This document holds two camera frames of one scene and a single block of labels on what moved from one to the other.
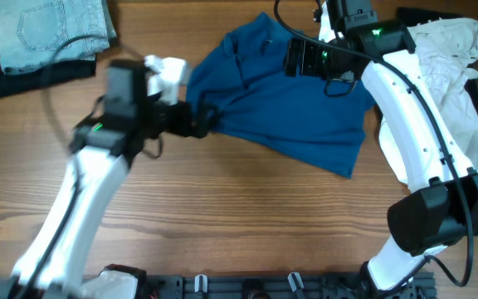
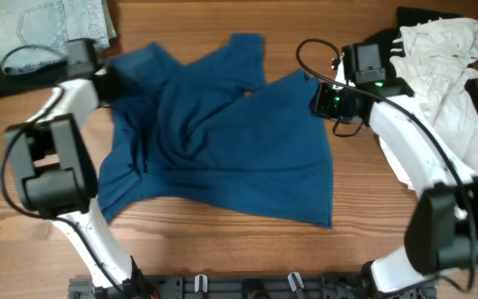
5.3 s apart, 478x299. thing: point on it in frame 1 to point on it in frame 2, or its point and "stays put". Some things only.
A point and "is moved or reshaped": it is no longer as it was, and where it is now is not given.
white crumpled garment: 450,50 stays put
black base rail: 300,286 stays put
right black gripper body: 315,60 to 332,103
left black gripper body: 174,120 to 115,81
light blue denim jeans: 31,34 stays put
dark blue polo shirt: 291,116 is moved or reshaped
